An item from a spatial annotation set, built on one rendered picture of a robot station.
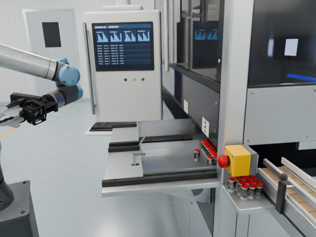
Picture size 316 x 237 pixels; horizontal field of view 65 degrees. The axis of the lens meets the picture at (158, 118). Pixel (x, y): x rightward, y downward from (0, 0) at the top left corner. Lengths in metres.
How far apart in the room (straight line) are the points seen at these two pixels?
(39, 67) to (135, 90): 0.90
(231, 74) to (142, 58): 1.01
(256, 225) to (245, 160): 0.35
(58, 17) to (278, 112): 5.96
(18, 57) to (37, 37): 5.63
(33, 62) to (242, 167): 0.76
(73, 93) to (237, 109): 0.68
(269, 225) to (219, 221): 0.20
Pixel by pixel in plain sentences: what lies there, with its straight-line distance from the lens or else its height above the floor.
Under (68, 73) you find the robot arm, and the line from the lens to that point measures 0.96.
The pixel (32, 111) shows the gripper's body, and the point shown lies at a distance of 1.02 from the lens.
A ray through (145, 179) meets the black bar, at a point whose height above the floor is 0.90.
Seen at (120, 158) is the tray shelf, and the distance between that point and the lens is 1.07.
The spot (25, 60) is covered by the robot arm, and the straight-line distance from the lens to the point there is 0.96.
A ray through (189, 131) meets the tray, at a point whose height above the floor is 0.88.
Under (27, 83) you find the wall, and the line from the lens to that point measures 6.78.
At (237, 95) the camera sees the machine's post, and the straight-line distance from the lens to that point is 0.79.
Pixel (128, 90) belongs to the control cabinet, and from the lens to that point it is 1.75.
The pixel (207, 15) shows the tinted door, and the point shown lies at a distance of 1.01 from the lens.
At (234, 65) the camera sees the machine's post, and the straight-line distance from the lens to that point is 0.77.
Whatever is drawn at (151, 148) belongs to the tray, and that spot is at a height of 0.89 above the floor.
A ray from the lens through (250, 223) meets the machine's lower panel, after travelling 1.03.
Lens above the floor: 1.34
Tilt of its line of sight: 17 degrees down
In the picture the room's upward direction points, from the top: 1 degrees counter-clockwise
